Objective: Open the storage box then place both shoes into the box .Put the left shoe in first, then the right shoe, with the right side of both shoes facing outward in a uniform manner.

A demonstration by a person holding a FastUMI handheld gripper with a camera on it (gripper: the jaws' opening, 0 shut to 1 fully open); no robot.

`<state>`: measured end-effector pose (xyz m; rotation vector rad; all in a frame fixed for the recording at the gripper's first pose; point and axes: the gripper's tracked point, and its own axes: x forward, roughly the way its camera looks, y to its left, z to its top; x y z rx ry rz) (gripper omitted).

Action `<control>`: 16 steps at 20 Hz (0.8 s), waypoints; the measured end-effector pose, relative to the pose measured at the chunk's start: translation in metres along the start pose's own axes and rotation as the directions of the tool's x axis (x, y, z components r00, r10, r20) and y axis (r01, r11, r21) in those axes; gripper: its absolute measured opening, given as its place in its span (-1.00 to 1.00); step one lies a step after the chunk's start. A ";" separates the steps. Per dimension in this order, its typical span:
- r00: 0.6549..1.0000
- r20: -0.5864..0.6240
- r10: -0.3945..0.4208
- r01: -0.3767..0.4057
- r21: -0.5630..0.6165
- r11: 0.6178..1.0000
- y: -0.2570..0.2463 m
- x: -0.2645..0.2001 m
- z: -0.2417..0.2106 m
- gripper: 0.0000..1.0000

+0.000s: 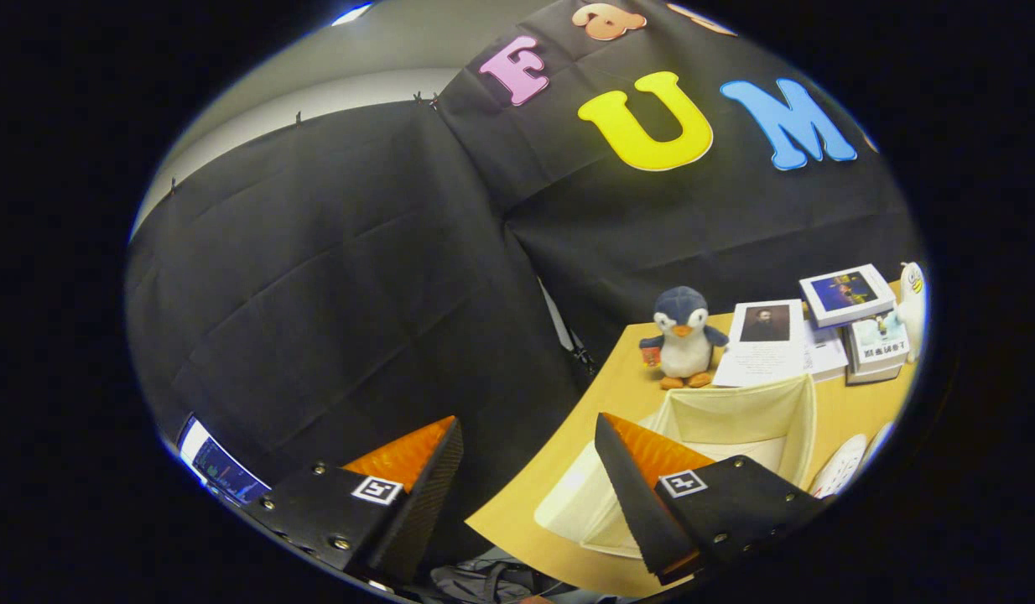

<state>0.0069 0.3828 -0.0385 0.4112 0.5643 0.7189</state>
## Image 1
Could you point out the white duck plush toy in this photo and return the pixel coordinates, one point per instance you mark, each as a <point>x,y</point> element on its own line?
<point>912,310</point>

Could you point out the grey penguin plush toy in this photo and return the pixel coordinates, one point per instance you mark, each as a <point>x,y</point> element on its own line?
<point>683,344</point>

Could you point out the white book with dark picture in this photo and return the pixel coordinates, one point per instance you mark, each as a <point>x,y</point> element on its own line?
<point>845,294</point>

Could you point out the black backdrop cloth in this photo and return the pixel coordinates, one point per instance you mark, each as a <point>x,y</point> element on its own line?
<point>333,277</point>

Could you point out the white booklet with portrait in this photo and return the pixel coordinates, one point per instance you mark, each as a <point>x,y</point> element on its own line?
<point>761,348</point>

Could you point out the thin white book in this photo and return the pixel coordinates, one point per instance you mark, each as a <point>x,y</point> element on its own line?
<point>824,356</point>

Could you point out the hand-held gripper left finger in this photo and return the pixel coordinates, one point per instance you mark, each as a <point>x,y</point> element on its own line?
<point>421,503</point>

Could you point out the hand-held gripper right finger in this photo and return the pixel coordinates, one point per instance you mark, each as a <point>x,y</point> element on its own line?
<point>639,495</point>

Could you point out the cream fabric storage box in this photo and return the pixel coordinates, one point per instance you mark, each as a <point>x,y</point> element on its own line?
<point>735,415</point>

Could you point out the grey cloth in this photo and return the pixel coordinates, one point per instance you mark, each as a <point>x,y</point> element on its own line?
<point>484,583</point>

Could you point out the computer monitor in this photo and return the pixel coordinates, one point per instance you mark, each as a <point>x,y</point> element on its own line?
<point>220,466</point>

